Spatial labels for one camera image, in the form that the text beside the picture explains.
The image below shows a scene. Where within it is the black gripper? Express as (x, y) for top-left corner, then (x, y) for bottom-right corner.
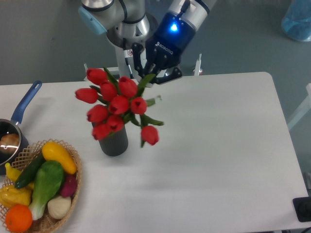
(132, 12), (195, 84)

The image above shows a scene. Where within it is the red tulip bouquet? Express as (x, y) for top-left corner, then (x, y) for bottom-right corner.
(75, 68), (164, 146)

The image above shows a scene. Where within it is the dark grey ribbed vase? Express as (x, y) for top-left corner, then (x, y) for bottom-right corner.
(92, 123), (128, 156)

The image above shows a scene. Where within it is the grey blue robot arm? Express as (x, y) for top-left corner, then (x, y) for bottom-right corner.
(78, 0), (216, 84)

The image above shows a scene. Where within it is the yellow squash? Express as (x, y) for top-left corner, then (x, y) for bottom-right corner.
(42, 141), (77, 175)

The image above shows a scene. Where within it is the purple red onion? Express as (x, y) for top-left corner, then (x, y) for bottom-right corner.
(60, 175), (78, 198)

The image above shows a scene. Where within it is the green bok choy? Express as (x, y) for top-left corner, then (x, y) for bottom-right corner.
(29, 160), (64, 221)

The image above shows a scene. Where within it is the green cucumber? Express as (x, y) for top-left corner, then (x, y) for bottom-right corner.
(15, 153), (46, 189)

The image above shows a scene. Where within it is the brown bread roll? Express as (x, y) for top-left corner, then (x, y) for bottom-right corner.
(0, 133), (19, 155)

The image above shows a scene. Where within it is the white garlic bulb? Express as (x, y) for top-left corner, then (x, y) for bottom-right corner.
(48, 196), (71, 219)

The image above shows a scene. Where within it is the yellow banana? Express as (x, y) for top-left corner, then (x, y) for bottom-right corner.
(5, 163), (22, 183)

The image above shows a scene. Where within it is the yellow corn cob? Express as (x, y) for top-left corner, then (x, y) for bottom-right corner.
(0, 185), (32, 209)

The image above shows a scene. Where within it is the black device at edge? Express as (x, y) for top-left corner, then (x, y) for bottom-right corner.
(293, 197), (311, 222)

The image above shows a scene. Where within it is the orange fruit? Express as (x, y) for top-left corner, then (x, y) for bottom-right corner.
(5, 204), (33, 233)

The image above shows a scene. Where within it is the white frame at right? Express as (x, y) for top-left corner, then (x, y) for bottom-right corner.
(287, 83), (311, 131)

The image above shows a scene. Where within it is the blue handled saucepan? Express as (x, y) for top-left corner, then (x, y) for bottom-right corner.
(0, 81), (42, 175)

